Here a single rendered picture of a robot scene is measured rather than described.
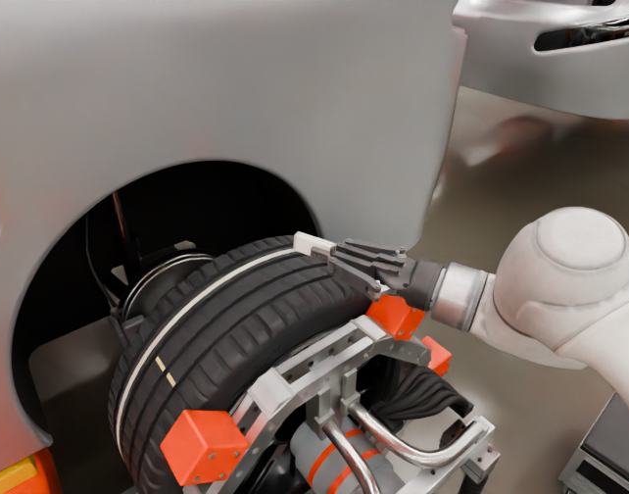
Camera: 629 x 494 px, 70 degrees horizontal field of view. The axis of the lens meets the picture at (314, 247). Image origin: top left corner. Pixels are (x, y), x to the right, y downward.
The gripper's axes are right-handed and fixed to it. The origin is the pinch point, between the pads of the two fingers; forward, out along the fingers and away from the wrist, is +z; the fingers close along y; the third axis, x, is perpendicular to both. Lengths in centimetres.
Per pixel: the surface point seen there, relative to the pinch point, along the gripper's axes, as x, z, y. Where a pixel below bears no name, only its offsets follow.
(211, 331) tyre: -13.5, 11.4, -13.3
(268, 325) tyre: -10.7, 2.5, -9.7
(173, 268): -28, 43, 11
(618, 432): -85, -82, 73
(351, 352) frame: -15.1, -10.1, -4.1
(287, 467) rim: -66, 2, 0
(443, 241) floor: -112, 1, 204
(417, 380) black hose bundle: -22.3, -21.1, 2.4
